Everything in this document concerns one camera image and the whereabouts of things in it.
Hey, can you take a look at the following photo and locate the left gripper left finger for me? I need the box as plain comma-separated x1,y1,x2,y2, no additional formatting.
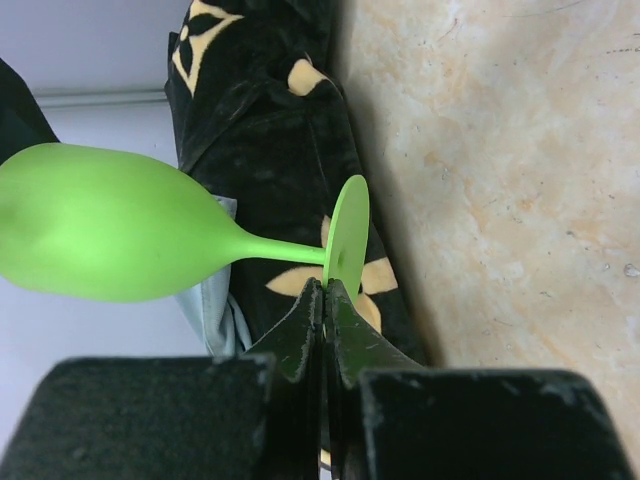
1,280,323,479

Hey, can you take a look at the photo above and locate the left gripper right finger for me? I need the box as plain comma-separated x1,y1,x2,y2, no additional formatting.
324,281,630,479

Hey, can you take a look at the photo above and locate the green wine glass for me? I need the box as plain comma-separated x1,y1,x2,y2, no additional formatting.
1,143,370,303

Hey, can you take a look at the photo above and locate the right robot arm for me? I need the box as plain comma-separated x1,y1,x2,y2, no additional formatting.
0,59,59,163

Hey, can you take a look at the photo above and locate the light blue folded towel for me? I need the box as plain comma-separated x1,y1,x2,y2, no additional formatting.
174,194,254,357

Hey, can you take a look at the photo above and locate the black patterned blanket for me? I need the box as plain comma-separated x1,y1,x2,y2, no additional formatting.
165,1,427,365

